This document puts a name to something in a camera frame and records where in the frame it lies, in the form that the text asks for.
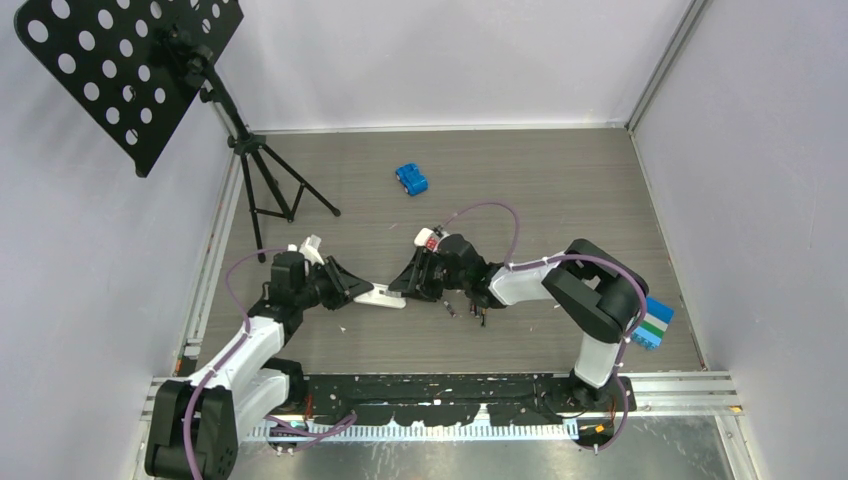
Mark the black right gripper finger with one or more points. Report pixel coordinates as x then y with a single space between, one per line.
407 284
431 283

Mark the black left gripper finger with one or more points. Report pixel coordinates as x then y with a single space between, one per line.
342 279
338 299

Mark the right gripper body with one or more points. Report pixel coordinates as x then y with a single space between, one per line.
430 257

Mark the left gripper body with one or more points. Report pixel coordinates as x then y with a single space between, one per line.
323 285

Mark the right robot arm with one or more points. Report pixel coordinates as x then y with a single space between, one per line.
603 297

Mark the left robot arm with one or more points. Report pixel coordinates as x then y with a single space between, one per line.
225 371

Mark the red and white remote control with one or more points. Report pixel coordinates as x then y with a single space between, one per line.
424 239

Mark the blue toy car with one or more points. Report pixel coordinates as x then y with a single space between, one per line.
411 178

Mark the blue green white block stack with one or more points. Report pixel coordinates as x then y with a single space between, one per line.
650 332

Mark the black music stand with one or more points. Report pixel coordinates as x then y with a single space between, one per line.
137 66

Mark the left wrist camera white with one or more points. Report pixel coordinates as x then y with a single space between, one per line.
310 249

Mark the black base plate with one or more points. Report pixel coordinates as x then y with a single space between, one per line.
455 399

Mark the aluminium rail frame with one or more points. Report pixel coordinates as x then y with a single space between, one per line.
282 423

